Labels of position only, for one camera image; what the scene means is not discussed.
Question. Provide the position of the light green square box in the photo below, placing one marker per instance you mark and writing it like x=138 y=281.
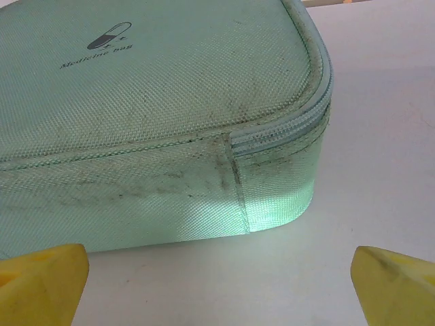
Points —
x=153 y=102

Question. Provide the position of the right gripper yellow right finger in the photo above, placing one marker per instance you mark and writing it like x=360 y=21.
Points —
x=404 y=295

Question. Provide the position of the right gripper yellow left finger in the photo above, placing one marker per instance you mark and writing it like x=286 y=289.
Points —
x=40 y=288

